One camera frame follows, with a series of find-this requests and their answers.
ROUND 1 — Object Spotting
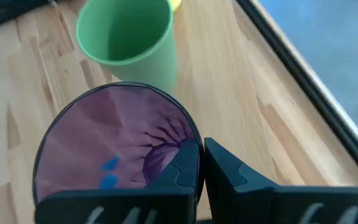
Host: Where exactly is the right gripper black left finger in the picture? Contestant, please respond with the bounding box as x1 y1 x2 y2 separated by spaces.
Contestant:
34 138 200 224

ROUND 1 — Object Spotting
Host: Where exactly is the green plastic cup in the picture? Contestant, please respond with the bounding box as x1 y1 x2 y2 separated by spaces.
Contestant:
75 0 179 95

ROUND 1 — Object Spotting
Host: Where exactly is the yellow mug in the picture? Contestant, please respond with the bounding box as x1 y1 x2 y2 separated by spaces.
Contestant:
168 0 183 12

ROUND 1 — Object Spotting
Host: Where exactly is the black aluminium table frame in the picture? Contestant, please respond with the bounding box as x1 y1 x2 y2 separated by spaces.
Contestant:
0 0 358 187

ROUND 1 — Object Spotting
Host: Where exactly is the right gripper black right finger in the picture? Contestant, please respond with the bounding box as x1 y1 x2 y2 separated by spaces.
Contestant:
203 137 358 224

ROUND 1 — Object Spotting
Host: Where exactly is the purple faceted plastic cup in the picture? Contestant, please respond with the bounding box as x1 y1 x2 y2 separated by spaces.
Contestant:
32 81 205 208

